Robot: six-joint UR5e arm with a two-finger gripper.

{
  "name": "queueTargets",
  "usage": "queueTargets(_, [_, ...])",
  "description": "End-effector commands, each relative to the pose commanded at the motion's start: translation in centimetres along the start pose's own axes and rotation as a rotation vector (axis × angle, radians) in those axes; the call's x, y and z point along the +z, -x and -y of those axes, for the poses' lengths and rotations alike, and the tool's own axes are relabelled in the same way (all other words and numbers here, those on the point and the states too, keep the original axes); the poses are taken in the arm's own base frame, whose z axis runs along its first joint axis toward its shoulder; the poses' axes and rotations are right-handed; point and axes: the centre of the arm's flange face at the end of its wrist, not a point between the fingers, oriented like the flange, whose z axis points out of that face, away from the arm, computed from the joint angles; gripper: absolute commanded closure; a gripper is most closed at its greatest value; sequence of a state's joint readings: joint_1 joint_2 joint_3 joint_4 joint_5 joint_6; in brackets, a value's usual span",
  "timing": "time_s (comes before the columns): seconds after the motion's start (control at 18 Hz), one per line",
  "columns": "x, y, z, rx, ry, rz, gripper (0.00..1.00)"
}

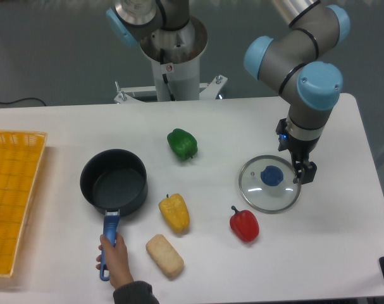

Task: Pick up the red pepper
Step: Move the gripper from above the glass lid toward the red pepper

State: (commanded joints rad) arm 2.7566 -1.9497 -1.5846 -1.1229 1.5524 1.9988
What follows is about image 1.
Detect person's hand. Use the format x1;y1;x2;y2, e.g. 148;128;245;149
98;232;134;289

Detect green bell pepper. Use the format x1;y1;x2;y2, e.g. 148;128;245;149
167;128;198;162

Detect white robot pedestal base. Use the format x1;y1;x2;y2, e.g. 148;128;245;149
114;16;228;104

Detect black cable on pedestal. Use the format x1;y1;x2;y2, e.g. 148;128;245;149
159;47;177;102

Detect glass lid blue knob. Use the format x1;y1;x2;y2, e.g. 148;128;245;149
238;155;301;214

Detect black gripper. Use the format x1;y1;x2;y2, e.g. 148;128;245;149
276;117;321;184

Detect beige bread loaf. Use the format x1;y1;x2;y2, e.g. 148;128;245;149
146;234;184;279

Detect black saucepan blue handle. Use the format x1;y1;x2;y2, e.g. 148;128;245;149
80;148;149;282

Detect dark grey sleeve forearm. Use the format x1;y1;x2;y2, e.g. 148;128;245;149
113;281;159;304

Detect black cable on floor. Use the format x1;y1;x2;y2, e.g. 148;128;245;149
0;98;47;107

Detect red bell pepper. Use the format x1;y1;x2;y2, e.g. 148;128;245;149
229;206;260;243

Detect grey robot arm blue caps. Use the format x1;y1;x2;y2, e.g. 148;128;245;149
106;1;350;184

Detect yellow woven basket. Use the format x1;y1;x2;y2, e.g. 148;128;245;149
0;130;47;277

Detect yellow bell pepper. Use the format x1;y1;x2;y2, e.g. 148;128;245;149
158;193;190;234

